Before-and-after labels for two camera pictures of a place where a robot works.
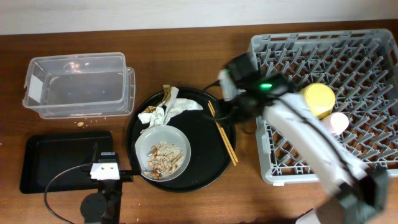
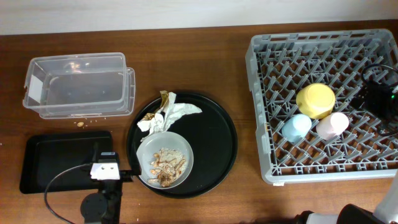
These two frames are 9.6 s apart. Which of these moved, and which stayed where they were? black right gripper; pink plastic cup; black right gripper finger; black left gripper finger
Moved: black right gripper
Stayed: black right gripper finger; pink plastic cup; black left gripper finger
